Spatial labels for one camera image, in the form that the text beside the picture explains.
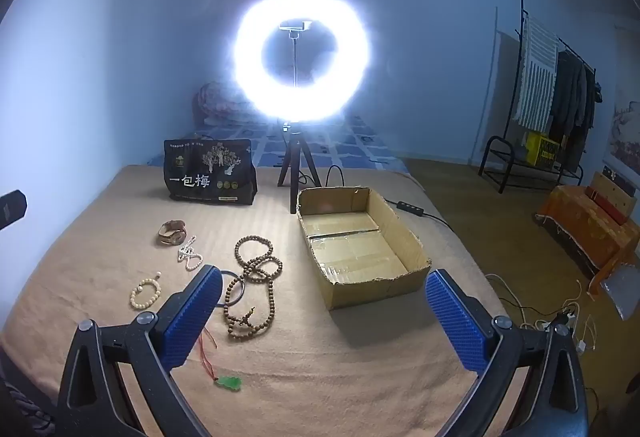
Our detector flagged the black clothes rack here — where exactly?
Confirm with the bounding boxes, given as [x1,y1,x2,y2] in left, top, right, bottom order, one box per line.
[477,0,601,195]

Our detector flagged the orange cloth covered box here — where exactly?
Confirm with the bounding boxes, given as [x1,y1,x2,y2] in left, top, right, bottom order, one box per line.
[535,184,640,295]

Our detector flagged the blue patterned bedsheet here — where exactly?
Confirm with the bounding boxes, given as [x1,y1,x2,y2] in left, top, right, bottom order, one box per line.
[145,114,413,178]

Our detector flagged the black cable with controller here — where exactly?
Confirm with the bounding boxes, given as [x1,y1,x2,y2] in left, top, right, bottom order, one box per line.
[327,166,456,233]

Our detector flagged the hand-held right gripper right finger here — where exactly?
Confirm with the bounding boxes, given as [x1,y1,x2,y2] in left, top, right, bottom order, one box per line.
[425,268,590,437]

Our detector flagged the white pearl bracelet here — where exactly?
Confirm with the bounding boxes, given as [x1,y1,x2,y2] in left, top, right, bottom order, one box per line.
[176,236,204,272]

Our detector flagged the long brown bead necklace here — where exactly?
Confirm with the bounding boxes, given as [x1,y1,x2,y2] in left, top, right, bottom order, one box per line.
[222,235,282,340]

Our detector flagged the black printed snack bag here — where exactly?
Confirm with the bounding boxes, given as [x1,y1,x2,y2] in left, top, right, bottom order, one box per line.
[163,138,258,207]

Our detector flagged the yellow crate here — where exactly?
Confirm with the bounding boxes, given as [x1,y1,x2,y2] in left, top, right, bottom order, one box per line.
[524,131,562,166]

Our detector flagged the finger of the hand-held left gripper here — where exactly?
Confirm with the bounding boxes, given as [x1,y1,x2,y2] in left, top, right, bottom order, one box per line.
[0,190,28,230]

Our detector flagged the wooden board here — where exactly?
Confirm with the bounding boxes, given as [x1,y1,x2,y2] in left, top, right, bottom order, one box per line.
[590,171,640,225]

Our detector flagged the striped towel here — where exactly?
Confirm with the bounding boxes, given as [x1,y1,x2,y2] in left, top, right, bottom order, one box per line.
[515,14,560,133]

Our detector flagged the wall poster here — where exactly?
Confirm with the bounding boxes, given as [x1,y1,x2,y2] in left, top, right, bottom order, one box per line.
[602,90,640,190]

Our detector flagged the phone clamp on pole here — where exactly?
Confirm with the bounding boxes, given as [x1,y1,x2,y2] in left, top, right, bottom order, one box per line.
[279,20,315,88]

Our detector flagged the green pendant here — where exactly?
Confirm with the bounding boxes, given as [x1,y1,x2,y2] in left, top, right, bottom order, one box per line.
[197,327,244,392]

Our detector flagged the red strap wristwatch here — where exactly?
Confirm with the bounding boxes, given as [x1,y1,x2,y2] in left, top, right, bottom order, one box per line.
[158,219,189,247]

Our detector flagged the blue bangle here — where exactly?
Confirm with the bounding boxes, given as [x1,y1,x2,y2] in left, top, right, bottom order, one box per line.
[215,270,246,305]

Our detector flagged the white ring light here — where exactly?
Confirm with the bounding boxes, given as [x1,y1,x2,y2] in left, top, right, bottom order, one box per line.
[234,0,373,124]

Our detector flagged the silver foil sheet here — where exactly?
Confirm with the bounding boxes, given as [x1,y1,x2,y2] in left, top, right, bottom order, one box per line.
[602,262,640,320]

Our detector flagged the black tripod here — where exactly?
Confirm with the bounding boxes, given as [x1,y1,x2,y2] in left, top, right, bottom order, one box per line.
[277,120,322,215]

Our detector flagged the floor cables and chargers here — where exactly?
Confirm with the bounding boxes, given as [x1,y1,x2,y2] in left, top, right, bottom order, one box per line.
[485,272,601,358]

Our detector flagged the cream bead bracelet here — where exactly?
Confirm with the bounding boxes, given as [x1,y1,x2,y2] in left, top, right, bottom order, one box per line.
[130,271,163,309]

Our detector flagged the dark hanging clothes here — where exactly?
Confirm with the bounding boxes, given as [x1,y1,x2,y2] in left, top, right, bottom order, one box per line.
[547,50,598,158]

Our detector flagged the cardboard box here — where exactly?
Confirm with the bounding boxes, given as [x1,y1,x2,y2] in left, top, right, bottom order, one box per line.
[296,187,432,311]

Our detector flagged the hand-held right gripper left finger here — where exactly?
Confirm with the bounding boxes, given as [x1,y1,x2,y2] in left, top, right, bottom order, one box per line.
[56,263,224,437]

